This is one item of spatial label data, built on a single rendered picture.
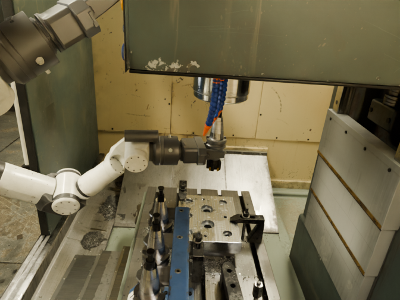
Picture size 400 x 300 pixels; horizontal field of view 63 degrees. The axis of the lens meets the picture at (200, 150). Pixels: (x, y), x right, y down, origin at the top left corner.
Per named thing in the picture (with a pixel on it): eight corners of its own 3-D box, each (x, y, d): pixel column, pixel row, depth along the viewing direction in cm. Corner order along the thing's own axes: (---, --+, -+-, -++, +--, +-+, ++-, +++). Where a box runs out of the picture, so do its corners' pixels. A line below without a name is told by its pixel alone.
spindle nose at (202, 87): (257, 105, 88) (263, 59, 83) (199, 105, 84) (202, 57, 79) (237, 89, 102) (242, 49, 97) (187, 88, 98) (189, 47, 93)
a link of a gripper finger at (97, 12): (120, 3, 55) (89, 22, 54) (110, -16, 54) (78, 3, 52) (123, 3, 54) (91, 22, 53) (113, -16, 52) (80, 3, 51)
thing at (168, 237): (141, 248, 77) (141, 246, 76) (144, 233, 81) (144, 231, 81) (171, 249, 77) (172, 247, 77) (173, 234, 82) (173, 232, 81)
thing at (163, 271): (134, 286, 67) (134, 283, 66) (138, 266, 71) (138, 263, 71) (168, 287, 67) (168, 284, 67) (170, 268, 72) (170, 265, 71)
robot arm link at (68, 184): (120, 187, 97) (75, 219, 102) (118, 163, 104) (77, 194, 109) (92, 171, 90) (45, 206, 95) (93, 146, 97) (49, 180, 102)
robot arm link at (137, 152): (164, 175, 95) (124, 175, 93) (162, 152, 103) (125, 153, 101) (166, 143, 88) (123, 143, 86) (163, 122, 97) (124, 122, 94)
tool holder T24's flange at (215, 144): (227, 149, 97) (228, 141, 96) (206, 149, 96) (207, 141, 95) (224, 141, 102) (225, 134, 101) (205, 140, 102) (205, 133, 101)
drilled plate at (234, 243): (175, 251, 114) (175, 240, 112) (178, 204, 141) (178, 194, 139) (240, 253, 115) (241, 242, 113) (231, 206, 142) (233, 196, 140)
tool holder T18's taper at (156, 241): (166, 258, 72) (166, 234, 69) (145, 259, 71) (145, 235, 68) (165, 244, 76) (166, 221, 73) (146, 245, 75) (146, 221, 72)
